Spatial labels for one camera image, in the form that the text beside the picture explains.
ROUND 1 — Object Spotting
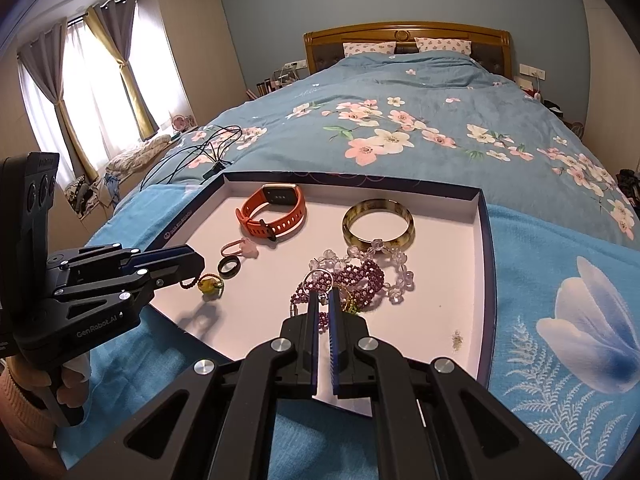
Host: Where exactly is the nightstand cosmetics clutter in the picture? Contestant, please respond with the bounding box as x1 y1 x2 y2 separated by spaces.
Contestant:
255 62 301 96

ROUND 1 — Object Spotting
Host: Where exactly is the yellow amber pendant charm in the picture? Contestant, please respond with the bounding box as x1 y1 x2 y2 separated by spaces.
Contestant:
180 272 225 301

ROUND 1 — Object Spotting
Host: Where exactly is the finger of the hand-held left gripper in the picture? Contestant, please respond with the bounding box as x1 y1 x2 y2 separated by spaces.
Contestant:
47 244 206 275
52 267 206 312

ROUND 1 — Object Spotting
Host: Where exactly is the black cable bundle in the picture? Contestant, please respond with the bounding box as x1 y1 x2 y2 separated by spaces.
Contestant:
141 125 243 191

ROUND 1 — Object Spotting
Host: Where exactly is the gold ring with green stone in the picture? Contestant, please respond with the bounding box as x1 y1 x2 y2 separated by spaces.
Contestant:
340 287 366 316

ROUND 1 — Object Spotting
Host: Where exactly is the clear crystal bead bracelet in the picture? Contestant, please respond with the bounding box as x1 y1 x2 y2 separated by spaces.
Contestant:
304 240 416 306

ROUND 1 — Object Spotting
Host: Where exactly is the amber mottled bangle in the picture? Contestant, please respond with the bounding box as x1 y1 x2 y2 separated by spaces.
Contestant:
342 199 416 252

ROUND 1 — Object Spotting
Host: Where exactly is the pile of dark clothes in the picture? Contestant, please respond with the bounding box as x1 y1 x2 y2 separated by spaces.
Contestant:
615 169 640 196

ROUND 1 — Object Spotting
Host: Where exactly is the orange smart watch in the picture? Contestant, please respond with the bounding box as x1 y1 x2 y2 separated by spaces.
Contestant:
236 183 307 243

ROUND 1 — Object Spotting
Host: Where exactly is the floral blue duvet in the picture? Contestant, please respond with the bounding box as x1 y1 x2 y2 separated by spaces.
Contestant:
112 52 636 243

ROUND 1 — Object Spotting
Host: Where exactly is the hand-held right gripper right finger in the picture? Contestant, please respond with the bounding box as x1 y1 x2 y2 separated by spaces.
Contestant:
327 287 583 480

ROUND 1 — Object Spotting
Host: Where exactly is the folded beige blanket pile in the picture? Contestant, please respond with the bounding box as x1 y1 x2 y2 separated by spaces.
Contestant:
105 135 173 176

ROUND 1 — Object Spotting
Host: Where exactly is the grey and gold curtain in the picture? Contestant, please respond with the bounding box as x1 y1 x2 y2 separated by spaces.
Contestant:
17 17 96 181
82 0 161 141

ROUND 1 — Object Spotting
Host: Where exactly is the person's left hand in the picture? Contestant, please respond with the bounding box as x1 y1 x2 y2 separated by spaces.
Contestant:
55 354 94 407

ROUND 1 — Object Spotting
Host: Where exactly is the black ring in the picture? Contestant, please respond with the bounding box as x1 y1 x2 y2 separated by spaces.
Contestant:
217 255 251 280

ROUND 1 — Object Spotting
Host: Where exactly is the floral print pillow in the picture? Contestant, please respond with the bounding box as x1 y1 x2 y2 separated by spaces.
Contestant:
343 41 397 58
415 37 473 56

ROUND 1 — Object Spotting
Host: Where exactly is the dark blue cardboard tray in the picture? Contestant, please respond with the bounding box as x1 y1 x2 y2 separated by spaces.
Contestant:
145 171 497 418

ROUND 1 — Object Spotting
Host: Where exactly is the printed bag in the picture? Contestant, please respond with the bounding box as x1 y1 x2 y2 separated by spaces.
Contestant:
65 175 118 221

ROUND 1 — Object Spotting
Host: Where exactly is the bright blue printed blanket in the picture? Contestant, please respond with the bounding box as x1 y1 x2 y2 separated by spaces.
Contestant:
85 182 640 480

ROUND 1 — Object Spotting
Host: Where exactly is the person's left forearm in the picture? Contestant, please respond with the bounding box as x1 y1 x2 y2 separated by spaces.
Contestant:
0 362 66 480

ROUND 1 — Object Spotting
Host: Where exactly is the purple bead bracelet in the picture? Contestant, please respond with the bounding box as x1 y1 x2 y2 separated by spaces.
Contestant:
289 259 391 336

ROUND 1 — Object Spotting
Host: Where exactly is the pink charm with cord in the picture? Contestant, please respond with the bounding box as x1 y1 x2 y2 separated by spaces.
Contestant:
220 236 260 261

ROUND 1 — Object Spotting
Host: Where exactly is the wooden headboard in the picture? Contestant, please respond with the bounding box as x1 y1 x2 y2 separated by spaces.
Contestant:
303 22 513 81

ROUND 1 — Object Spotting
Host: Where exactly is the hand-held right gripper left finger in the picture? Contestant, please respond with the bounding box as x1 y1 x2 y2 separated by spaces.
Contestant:
65 290 321 480

